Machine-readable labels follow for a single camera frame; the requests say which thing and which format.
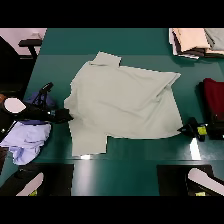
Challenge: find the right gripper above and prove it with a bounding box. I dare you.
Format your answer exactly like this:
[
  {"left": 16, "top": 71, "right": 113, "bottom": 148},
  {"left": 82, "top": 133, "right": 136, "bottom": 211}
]
[{"left": 177, "top": 116, "right": 208, "bottom": 143}]

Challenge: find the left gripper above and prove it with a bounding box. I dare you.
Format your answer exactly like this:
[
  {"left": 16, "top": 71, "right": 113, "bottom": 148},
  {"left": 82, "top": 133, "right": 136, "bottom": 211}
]
[{"left": 49, "top": 107, "right": 75, "bottom": 125}]

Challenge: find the pale grey shirt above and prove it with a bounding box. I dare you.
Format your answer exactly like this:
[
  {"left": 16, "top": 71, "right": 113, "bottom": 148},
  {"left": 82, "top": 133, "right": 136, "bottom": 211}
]
[{"left": 63, "top": 51, "right": 184, "bottom": 158}]

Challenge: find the violet blue garment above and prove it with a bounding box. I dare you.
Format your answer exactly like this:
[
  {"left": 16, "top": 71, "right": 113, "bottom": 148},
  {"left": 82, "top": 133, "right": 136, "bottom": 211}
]
[{"left": 24, "top": 92, "right": 57, "bottom": 126}]

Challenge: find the red garment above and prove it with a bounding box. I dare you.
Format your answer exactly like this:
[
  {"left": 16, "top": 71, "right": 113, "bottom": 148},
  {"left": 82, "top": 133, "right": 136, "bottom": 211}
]
[{"left": 203, "top": 77, "right": 224, "bottom": 123}]

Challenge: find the light blue garment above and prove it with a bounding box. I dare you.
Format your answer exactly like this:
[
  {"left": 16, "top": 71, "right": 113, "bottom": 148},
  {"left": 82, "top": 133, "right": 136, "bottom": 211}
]
[{"left": 0, "top": 121, "right": 53, "bottom": 167}]

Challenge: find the dark brown garment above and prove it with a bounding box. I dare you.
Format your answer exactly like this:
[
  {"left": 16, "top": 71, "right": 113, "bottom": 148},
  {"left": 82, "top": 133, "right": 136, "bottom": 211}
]
[{"left": 173, "top": 39, "right": 208, "bottom": 59}]

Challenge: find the beige garment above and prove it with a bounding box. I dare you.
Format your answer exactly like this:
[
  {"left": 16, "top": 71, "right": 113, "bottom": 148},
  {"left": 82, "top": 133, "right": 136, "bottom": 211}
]
[{"left": 172, "top": 27, "right": 224, "bottom": 56}]

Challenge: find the grey garment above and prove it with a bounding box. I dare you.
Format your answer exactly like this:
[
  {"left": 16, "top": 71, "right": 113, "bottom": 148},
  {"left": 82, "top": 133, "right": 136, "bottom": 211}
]
[{"left": 203, "top": 27, "right": 224, "bottom": 51}]

